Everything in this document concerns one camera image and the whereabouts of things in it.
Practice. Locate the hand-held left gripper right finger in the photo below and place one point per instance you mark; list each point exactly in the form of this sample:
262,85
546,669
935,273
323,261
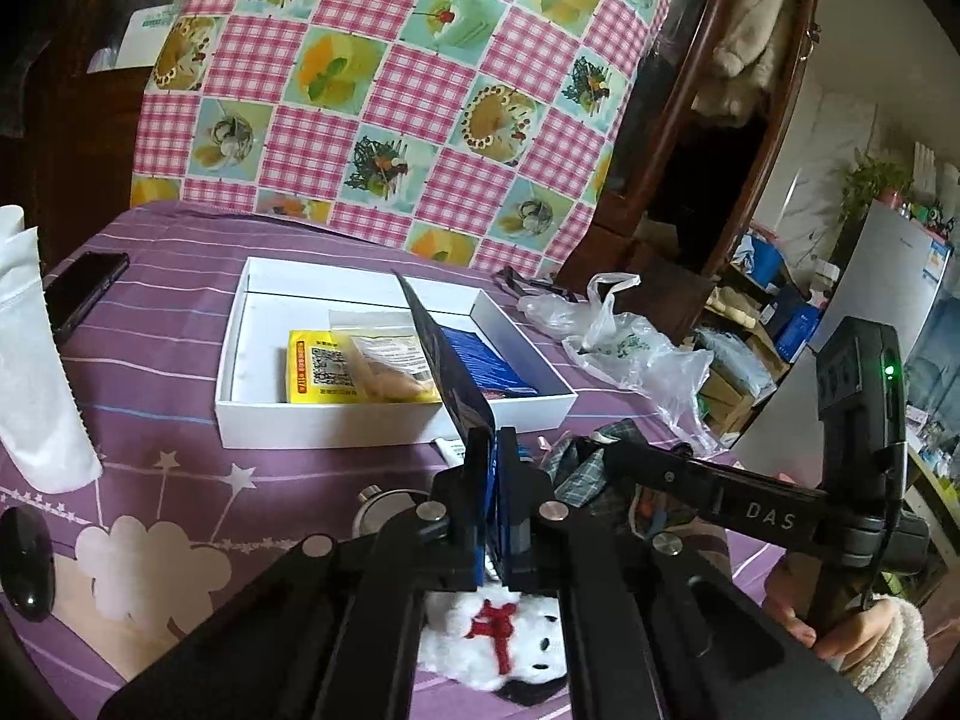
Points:
511,525

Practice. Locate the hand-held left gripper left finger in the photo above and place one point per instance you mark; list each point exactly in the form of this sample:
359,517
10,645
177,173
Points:
480,525

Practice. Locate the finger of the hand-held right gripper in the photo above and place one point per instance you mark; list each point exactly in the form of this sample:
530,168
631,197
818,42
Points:
660,476

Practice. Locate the plaid cloth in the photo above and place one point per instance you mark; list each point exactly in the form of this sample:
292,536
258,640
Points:
585,472

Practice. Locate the dark blue card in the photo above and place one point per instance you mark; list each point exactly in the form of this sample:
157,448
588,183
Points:
450,360

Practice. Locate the clear plastic packet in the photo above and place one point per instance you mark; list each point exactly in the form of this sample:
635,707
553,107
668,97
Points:
390,367

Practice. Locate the yellow sponge pack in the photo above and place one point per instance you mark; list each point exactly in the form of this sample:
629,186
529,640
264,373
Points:
319,364

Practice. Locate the white cardboard box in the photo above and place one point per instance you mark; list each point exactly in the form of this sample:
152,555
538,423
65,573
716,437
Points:
240,330

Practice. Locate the person's right forearm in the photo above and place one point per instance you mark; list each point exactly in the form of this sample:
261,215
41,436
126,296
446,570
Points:
904,652

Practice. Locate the person's right hand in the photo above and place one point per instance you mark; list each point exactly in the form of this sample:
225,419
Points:
847,637

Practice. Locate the small white tube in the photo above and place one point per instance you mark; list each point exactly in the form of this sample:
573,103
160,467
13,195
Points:
452,451

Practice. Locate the round grey metal object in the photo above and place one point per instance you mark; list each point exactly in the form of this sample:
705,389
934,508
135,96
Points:
386,514

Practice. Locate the white panda plush toy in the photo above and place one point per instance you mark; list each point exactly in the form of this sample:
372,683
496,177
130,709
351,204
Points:
487,645

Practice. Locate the pile of cardboard boxes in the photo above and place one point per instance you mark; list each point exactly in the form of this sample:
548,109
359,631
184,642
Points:
757,345

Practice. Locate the clear plastic bag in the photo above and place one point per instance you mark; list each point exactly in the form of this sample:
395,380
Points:
637,352

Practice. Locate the silver refrigerator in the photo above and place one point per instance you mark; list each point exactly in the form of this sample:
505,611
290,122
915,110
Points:
885,285

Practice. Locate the blue packet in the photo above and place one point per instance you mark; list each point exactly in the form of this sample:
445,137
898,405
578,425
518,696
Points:
480,360

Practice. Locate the black clip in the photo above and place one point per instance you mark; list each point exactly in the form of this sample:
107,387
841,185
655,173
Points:
529,283

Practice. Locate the green potted plant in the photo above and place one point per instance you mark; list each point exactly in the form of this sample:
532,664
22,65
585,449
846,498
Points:
874,184

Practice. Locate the dark wooden cabinet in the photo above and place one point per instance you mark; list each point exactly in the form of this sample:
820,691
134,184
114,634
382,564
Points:
675,187

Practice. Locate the purple printed tablecloth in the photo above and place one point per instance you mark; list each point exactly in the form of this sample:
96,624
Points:
187,480

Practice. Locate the white fuzzy coat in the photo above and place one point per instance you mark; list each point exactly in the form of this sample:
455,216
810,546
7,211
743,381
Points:
746,37

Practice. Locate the pink checkered printed cloth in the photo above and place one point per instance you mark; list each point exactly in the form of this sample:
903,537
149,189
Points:
390,90

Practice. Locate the black computer mouse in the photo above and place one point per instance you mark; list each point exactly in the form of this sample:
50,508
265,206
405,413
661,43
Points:
26,562

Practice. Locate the black smartphone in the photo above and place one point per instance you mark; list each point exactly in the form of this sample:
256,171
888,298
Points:
82,292

